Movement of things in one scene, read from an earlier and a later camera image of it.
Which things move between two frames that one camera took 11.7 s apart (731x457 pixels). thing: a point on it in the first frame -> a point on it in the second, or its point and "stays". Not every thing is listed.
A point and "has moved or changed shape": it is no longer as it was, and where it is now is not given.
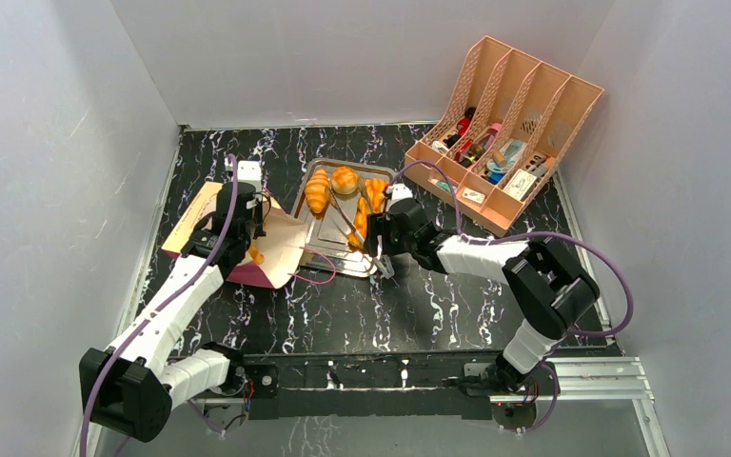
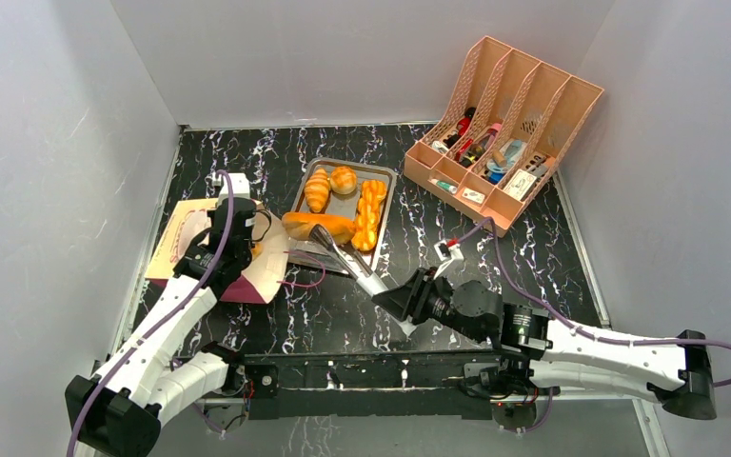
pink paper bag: x=272 y=262 has moved or changed shape
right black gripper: x=378 y=229 -> x=412 y=299
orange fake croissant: x=316 y=190 stays
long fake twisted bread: x=371 y=202 stays
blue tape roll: x=497 y=170 stays
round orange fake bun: x=345 y=180 stays
